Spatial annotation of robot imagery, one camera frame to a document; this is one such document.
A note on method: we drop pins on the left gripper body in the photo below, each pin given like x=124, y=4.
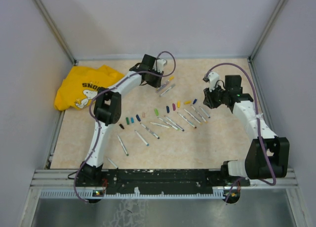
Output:
x=153, y=80

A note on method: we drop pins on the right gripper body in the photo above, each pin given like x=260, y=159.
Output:
x=220, y=95

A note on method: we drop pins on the yellow capped pen top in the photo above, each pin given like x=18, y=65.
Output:
x=165, y=84

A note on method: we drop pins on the grey ended pen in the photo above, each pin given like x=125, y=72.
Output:
x=201, y=116

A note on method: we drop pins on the grey capped pen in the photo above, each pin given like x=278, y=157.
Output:
x=168, y=89

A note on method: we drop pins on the light green capped pen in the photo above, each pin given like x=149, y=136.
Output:
x=160, y=125

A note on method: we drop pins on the black capped pen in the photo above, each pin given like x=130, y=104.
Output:
x=112, y=163

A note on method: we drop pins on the navy capped pen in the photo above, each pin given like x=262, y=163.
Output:
x=205, y=112

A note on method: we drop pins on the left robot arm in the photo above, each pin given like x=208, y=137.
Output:
x=107, y=112

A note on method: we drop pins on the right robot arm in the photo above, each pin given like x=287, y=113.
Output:
x=268, y=154

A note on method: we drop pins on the yellow Snoopy t-shirt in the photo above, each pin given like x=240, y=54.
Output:
x=81, y=85

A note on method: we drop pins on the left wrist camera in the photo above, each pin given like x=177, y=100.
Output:
x=159, y=65

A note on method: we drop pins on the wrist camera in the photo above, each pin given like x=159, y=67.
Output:
x=159, y=65
x=212, y=78

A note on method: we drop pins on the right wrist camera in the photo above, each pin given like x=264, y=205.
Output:
x=212, y=78

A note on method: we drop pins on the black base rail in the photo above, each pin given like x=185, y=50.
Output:
x=156, y=181

